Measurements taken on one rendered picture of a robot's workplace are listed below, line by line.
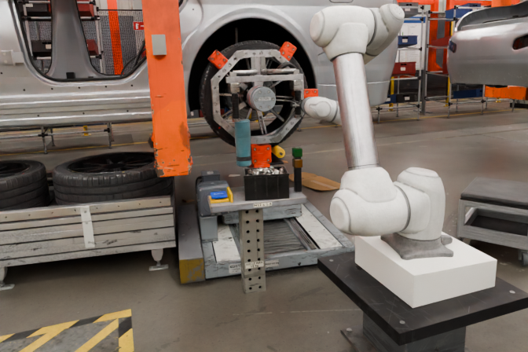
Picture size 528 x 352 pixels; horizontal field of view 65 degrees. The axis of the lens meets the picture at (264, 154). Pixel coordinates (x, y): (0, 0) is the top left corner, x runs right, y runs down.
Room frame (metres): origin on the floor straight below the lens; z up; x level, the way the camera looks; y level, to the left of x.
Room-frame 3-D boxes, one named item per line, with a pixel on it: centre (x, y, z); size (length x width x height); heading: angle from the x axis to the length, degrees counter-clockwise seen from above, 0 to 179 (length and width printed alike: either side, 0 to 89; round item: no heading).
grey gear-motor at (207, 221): (2.35, 0.32, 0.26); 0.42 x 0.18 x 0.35; 12
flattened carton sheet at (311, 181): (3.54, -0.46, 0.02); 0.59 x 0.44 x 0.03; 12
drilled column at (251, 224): (1.81, 0.07, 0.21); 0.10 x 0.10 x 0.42; 12
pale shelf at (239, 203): (1.82, 0.04, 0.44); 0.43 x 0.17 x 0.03; 102
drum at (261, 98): (2.38, 0.01, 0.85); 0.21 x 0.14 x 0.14; 12
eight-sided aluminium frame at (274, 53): (2.45, 0.02, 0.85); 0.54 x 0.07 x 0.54; 102
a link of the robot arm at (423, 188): (1.32, -0.51, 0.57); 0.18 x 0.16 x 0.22; 111
